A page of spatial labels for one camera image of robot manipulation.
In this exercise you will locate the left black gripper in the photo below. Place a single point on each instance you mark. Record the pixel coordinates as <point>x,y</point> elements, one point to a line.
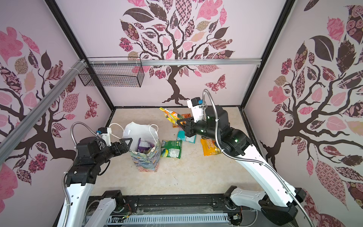
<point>115,145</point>

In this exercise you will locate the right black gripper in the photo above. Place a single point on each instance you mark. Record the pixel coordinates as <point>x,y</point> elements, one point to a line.
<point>188,126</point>

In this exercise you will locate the teal snack packet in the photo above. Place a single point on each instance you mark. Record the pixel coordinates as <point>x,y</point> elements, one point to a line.
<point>182,137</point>

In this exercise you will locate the orange mango snack bag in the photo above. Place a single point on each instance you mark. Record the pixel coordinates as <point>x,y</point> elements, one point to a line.
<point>171,116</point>

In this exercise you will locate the purple Fox's candy bag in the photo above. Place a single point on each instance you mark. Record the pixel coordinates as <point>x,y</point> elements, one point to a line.
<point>144,147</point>

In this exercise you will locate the patterned paper gift bag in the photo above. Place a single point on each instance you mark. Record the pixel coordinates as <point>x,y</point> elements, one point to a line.
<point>144,162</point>

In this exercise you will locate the green white snack bag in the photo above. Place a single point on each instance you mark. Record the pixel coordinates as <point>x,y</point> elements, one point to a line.
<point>171,149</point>

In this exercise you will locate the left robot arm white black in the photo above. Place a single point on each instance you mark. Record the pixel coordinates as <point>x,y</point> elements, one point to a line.
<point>79,180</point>

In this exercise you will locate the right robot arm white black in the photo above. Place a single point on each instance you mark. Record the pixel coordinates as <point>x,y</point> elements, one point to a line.
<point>279,201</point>

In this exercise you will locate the yellow mango snack bag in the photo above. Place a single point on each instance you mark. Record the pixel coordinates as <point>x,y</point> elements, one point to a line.
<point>209,147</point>

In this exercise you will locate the orange snack packet far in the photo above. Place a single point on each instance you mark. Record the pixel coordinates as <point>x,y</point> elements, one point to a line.
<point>186,116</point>

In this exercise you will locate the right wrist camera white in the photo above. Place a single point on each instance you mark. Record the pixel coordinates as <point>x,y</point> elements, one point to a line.
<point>197,108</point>

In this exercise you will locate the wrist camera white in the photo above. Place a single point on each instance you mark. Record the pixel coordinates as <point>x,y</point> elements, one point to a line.
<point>197,108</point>
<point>105,134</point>

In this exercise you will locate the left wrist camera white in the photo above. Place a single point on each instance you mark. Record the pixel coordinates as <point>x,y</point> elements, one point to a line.
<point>105,134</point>

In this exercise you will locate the black base frame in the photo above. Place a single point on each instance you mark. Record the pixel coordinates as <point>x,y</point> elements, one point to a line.
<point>113,203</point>

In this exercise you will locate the aluminium rail back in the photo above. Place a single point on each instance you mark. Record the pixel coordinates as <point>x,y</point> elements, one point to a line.
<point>234,61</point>

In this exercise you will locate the aluminium rail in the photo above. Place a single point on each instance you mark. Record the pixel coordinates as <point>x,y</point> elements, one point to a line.
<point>234,61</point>
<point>11,141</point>

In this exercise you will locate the black wire basket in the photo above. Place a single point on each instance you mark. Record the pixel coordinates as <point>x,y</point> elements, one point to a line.
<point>113,73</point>

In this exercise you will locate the white slotted cable duct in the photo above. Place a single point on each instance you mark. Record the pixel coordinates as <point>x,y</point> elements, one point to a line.
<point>168,219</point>

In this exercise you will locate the aluminium rail left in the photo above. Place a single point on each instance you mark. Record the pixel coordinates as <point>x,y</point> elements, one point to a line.
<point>11,141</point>

